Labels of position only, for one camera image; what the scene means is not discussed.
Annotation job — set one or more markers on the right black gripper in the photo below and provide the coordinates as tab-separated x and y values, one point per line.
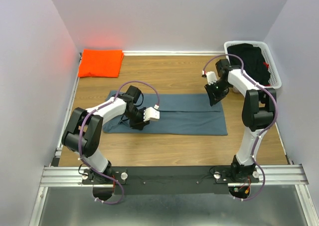
213	97

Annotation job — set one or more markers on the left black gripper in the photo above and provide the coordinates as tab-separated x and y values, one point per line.
140	124

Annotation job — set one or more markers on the blue-grey t-shirt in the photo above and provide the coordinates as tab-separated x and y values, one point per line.
180	114

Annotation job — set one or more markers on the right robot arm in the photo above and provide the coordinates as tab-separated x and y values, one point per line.
259	112

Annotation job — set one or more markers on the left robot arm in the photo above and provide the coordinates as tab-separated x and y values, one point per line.
85	127

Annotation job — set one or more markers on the black t-shirt in basket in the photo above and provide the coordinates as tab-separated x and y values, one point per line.
252	58

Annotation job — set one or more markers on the red garment in basket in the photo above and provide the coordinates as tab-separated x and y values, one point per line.
265	74

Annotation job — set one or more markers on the white laundry basket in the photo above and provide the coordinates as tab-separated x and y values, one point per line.
275	80

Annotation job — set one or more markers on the folded orange t-shirt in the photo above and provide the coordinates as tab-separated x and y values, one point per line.
100	63

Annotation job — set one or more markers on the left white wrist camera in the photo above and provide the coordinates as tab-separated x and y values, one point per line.
151	114

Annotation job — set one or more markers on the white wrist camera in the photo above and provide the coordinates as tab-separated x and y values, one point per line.
151	114
209	76

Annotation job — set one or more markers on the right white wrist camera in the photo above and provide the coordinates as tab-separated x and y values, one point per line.
209	76

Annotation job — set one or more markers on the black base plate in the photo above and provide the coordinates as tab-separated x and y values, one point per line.
124	181

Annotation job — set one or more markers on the aluminium rail frame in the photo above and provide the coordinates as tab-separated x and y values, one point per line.
283	197

